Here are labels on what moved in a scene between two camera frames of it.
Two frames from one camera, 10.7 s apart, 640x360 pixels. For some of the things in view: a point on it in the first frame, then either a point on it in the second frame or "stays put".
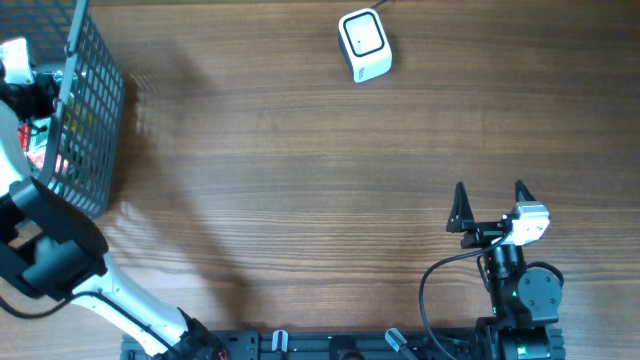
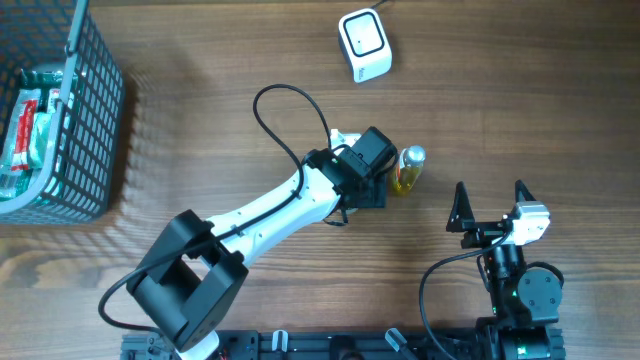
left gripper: [51, 90] → [366, 181]
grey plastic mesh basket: [85, 140] stays put
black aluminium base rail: [336, 345] stays put
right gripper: [461, 210] stays put
